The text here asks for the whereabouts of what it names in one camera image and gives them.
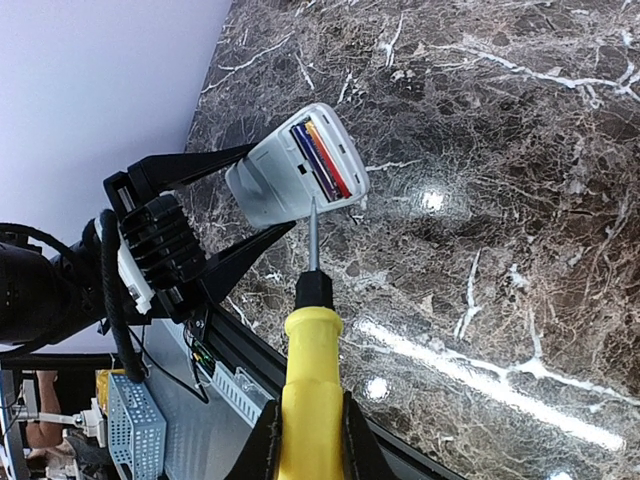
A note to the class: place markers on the grey remote control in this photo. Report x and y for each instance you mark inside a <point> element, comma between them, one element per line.
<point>275,183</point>

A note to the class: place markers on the perforated metal box background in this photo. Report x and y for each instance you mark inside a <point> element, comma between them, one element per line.
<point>136,430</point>

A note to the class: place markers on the white slotted cable duct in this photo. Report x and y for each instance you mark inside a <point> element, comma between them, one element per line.
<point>239,392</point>

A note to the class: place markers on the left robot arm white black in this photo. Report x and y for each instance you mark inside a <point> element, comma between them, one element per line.
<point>50,291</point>

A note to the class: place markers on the yellow handle screwdriver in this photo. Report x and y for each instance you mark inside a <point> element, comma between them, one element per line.
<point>312,398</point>

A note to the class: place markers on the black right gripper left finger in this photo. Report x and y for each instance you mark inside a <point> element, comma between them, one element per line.
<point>259,458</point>

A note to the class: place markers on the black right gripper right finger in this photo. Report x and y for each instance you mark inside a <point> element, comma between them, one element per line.
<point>362,455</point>

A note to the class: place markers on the blue purple battery in remote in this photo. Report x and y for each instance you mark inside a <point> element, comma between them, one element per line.
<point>306,144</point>

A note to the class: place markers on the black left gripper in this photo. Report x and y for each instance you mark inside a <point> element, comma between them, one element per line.
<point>158,175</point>

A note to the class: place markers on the red battery in remote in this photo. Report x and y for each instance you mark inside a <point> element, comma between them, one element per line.
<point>324,154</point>

